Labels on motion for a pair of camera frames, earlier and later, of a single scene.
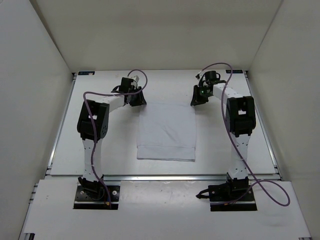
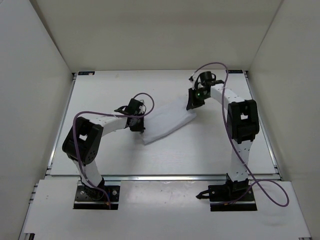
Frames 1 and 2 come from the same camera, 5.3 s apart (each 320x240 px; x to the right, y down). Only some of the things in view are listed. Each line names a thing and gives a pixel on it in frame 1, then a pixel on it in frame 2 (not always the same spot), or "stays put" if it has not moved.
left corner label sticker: x=86 y=73 stays put
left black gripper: x=140 y=101 to x=139 y=128
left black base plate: x=94 y=197 stays put
